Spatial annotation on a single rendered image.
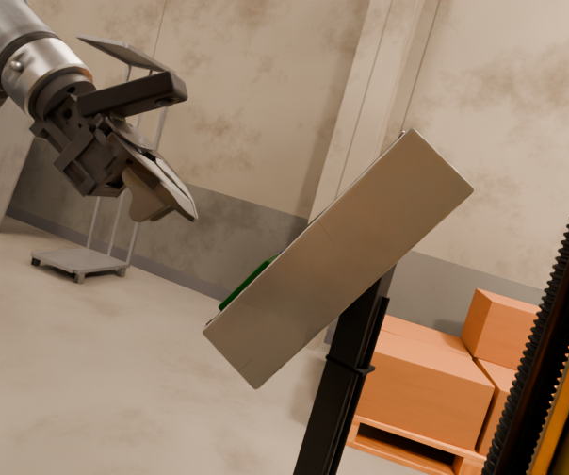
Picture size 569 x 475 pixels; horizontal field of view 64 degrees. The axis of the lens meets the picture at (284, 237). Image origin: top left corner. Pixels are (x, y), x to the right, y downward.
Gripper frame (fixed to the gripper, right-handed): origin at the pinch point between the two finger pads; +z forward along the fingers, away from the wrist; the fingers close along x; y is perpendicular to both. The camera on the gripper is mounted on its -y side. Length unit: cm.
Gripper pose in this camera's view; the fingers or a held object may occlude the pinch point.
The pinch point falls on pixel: (191, 207)
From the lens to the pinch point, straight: 52.5
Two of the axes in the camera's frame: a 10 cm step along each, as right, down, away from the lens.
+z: 6.9, 7.2, -0.7
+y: -7.0, 6.9, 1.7
